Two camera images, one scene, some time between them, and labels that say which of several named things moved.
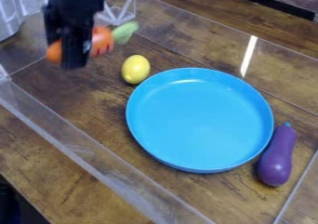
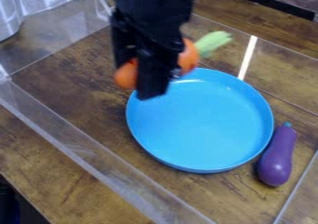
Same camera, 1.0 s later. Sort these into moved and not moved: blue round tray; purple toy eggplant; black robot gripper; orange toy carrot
Moved: orange toy carrot; black robot gripper
Not moved: purple toy eggplant; blue round tray
